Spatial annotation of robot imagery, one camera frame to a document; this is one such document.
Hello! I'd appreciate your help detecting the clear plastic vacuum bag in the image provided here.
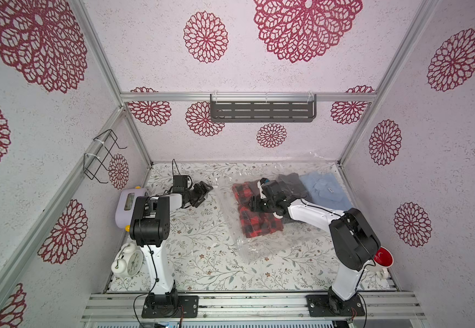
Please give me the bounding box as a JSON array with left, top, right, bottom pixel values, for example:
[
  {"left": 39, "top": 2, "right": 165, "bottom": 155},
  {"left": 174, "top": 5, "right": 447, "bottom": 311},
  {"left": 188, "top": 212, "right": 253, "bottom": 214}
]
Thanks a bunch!
[{"left": 214, "top": 161, "right": 354, "bottom": 263}]

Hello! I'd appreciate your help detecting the dark grey shirt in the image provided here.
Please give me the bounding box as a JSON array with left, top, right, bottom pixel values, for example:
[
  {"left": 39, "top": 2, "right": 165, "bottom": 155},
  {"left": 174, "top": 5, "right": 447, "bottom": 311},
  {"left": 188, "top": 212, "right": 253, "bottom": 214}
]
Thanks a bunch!
[{"left": 247, "top": 173, "right": 310, "bottom": 224}]

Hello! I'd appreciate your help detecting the red black plaid shirt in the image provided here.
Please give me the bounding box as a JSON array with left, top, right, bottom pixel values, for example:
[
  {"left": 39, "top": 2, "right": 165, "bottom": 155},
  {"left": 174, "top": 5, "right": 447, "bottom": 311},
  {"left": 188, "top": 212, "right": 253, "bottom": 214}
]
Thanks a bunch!
[{"left": 231, "top": 180, "right": 283, "bottom": 239}]

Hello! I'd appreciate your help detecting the light blue shirt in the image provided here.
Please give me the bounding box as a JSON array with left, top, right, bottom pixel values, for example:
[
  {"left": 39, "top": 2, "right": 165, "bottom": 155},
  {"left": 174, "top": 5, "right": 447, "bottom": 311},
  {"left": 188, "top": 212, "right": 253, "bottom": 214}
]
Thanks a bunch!
[{"left": 300, "top": 172, "right": 352, "bottom": 210}]

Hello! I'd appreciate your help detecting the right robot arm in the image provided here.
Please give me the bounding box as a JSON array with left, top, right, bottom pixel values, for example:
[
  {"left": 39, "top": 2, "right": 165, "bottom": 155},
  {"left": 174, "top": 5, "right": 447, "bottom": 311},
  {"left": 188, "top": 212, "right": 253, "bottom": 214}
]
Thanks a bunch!
[{"left": 251, "top": 178, "right": 381, "bottom": 312}]

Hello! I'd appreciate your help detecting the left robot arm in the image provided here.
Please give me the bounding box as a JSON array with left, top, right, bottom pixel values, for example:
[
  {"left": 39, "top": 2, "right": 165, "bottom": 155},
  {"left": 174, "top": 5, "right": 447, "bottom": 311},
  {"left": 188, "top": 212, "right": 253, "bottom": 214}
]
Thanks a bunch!
[{"left": 121, "top": 181, "right": 213, "bottom": 297}]

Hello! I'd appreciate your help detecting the white analog alarm clock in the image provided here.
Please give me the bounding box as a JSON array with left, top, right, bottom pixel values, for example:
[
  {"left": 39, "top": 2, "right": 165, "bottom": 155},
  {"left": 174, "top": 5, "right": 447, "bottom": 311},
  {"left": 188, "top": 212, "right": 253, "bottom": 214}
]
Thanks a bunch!
[{"left": 111, "top": 242, "right": 143, "bottom": 277}]

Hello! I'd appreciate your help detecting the white mug red inside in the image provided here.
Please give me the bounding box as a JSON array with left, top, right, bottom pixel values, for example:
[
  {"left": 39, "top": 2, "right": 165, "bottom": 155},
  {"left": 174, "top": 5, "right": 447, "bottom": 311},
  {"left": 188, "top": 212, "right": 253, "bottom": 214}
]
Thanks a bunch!
[{"left": 374, "top": 247, "right": 394, "bottom": 280}]

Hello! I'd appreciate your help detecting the dark grey wall shelf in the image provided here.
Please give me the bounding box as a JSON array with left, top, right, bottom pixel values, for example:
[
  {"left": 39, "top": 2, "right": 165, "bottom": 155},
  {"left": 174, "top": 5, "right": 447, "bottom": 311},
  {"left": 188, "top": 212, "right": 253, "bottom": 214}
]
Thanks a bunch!
[{"left": 209, "top": 94, "right": 317, "bottom": 123}]

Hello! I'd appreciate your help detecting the black wire wall rack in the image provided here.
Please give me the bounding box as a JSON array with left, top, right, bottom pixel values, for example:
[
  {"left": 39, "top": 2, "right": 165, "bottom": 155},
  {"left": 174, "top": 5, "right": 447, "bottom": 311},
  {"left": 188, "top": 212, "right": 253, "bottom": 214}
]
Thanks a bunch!
[{"left": 82, "top": 128, "right": 127, "bottom": 185}]

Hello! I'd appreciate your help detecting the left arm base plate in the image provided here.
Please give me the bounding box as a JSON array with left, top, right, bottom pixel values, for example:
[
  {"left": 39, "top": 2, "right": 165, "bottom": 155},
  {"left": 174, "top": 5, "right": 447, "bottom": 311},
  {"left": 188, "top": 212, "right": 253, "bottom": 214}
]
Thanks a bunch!
[{"left": 141, "top": 294, "right": 199, "bottom": 319}]

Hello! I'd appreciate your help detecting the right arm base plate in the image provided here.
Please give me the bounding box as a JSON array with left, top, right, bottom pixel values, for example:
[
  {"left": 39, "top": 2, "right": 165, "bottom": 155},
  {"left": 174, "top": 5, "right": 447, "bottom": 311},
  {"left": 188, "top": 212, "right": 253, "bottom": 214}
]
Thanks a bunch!
[{"left": 306, "top": 294, "right": 366, "bottom": 318}]

